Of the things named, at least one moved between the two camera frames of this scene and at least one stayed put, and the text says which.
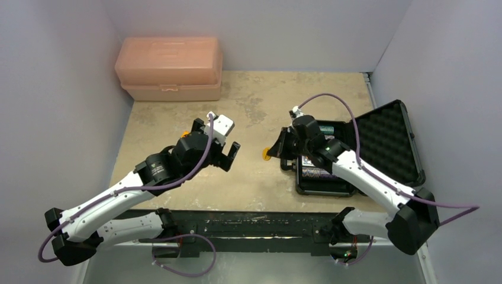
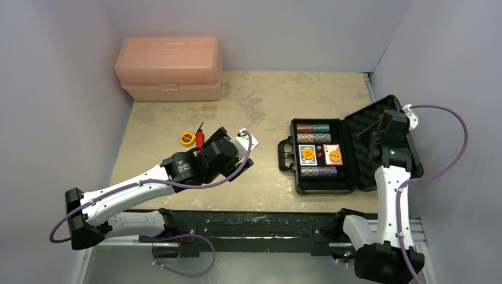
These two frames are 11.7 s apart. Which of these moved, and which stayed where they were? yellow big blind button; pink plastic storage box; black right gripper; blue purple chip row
Moved: black right gripper; yellow big blind button
Stayed: pink plastic storage box; blue purple chip row
